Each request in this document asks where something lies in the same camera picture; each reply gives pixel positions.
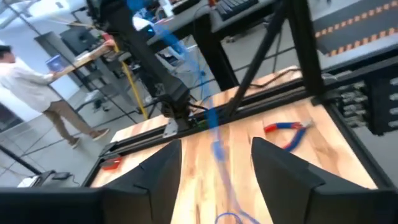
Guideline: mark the open laptop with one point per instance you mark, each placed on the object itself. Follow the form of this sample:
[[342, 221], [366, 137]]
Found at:
[[56, 63]]

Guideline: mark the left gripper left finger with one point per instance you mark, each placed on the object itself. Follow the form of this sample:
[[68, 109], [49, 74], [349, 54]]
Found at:
[[124, 202]]

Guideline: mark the black orange striped floor mat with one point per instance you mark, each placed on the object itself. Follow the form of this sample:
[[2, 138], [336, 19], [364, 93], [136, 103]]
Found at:
[[351, 28]]

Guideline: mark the wooden desk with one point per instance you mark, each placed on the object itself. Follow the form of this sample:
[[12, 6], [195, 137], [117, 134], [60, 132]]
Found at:
[[84, 59]]

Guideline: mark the black keyboard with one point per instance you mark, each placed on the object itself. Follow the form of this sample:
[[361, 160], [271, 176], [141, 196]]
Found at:
[[236, 6]]

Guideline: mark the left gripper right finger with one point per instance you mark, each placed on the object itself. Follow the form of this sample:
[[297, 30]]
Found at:
[[311, 202]]

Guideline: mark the black power brick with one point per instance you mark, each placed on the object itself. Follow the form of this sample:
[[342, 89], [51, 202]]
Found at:
[[60, 176]]

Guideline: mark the black equipment cabinet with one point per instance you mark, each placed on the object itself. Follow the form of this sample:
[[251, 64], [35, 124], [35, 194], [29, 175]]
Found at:
[[77, 39]]

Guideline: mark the person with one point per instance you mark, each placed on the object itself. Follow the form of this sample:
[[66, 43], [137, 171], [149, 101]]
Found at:
[[28, 87]]

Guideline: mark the small red block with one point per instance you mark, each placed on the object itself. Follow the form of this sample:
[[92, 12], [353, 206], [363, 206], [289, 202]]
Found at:
[[112, 163]]

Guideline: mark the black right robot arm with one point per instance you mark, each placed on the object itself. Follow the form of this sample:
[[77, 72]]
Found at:
[[146, 62]]

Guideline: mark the dark grey side table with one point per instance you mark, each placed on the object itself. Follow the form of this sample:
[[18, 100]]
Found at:
[[186, 28]]

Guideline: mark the black slotted equipment rack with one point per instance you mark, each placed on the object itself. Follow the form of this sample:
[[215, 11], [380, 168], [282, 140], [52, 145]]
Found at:
[[379, 102]]

